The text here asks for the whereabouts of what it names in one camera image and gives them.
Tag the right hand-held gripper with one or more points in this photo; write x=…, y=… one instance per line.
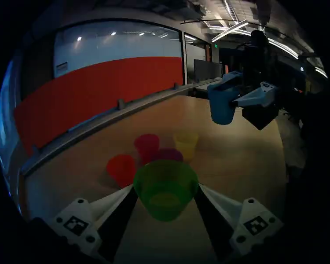
x=259, y=82

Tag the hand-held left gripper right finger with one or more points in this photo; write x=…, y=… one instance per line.
x=250, y=217

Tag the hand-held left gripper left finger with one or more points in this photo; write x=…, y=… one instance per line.
x=82, y=213

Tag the blue plastic cup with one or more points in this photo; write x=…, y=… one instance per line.
x=221, y=105

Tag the green plastic cup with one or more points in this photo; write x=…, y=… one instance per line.
x=166, y=189

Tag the red plastic cup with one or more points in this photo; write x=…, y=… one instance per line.
x=121, y=170

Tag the yellow plastic cup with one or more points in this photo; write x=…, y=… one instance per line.
x=185, y=145

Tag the crimson plastic cup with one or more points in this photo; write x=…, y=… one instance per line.
x=147, y=147

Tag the purple plastic cup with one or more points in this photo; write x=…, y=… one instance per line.
x=169, y=155

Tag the red desk screen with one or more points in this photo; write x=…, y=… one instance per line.
x=99, y=93

